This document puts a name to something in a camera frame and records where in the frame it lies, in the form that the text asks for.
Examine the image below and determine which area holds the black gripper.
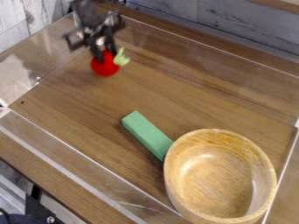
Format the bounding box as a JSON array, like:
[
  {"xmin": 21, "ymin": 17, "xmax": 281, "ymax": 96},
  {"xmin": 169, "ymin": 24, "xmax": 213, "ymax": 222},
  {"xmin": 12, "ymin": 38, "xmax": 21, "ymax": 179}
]
[{"xmin": 61, "ymin": 10, "xmax": 125, "ymax": 62}]

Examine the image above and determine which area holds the red plush radish toy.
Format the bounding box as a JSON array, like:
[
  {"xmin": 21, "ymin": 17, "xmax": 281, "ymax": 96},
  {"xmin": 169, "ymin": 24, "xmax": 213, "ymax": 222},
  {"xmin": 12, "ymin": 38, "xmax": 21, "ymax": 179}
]
[{"xmin": 89, "ymin": 47, "xmax": 131, "ymax": 77}]

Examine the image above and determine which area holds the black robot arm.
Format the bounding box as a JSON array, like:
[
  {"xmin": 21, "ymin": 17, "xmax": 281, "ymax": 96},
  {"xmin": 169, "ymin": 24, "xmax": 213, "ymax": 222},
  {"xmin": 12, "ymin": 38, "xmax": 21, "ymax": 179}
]
[{"xmin": 62, "ymin": 0, "xmax": 127, "ymax": 63}]

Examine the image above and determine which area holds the green rectangular block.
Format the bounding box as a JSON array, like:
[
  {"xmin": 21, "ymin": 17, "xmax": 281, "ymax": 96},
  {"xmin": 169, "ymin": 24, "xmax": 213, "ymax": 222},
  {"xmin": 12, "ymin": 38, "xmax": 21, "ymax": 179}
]
[{"xmin": 121, "ymin": 111, "xmax": 173, "ymax": 161}]

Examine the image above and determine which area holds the wooden bowl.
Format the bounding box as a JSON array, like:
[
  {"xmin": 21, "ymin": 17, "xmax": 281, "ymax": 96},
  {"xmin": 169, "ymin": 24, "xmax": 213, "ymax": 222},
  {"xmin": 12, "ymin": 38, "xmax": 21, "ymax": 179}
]
[{"xmin": 163, "ymin": 129, "xmax": 276, "ymax": 224}]

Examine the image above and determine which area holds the clear acrylic barrier wall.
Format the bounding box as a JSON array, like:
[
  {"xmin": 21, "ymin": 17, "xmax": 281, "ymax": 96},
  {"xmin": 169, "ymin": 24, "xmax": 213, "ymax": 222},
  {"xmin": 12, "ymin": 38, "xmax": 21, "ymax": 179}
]
[{"xmin": 0, "ymin": 11, "xmax": 299, "ymax": 224}]

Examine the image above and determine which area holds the black clamp with cable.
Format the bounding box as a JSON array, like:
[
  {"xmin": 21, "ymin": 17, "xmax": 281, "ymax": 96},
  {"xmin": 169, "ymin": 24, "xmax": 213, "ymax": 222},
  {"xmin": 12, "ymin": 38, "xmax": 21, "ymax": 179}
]
[{"xmin": 0, "ymin": 195, "xmax": 65, "ymax": 224}]

